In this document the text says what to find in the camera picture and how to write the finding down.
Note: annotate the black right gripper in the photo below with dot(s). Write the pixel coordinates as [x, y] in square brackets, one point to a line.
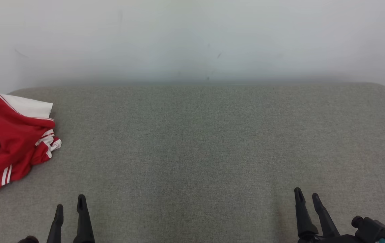
[330, 239]

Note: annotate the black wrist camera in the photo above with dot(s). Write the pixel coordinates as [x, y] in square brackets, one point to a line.
[28, 240]
[371, 229]

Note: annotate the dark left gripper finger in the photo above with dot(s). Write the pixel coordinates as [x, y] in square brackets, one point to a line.
[56, 226]
[83, 222]

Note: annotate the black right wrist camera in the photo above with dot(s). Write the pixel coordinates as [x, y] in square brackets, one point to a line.
[371, 229]

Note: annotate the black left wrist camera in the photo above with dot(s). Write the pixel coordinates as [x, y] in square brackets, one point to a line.
[28, 240]

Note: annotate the red basketball jersey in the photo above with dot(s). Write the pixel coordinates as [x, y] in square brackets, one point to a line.
[0, 135]

